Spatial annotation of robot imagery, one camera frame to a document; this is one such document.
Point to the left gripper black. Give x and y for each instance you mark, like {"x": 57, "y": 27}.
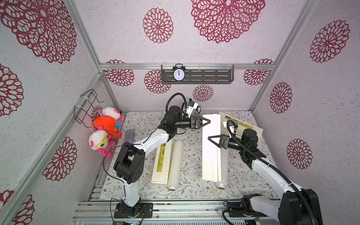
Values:
{"x": 195, "y": 122}

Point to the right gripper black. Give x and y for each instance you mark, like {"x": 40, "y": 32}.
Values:
{"x": 222, "y": 141}

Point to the cream wrap dispenser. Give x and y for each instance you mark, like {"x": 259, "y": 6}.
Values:
{"x": 162, "y": 163}
{"x": 211, "y": 154}

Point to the plastic wrap roll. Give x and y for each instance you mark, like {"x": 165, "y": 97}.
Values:
{"x": 223, "y": 183}
{"x": 175, "y": 166}

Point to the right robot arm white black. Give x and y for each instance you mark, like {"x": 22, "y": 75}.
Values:
{"x": 295, "y": 206}

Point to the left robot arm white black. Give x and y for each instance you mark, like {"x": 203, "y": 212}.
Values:
{"x": 130, "y": 161}

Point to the back right cream dispenser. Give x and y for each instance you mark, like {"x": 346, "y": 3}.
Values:
{"x": 242, "y": 125}

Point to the black alarm clock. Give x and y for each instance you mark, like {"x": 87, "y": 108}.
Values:
{"x": 179, "y": 72}

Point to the floral table mat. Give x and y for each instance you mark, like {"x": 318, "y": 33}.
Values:
{"x": 241, "y": 180}

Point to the grey cloth roll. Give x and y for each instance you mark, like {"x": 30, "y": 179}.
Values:
{"x": 129, "y": 136}

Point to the white pink plush upper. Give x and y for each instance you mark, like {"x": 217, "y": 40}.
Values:
{"x": 112, "y": 112}

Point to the red plush toy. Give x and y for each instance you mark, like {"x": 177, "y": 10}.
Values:
{"x": 107, "y": 124}

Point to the white plush with glasses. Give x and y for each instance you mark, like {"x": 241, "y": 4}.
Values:
{"x": 100, "y": 141}

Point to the grey wall shelf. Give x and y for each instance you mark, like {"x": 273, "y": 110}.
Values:
{"x": 201, "y": 75}

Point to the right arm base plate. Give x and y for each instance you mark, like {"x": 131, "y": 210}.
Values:
{"x": 242, "y": 207}

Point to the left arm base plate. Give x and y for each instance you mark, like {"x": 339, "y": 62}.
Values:
{"x": 140, "y": 210}

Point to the black wire basket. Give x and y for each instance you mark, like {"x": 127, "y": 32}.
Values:
{"x": 81, "y": 112}

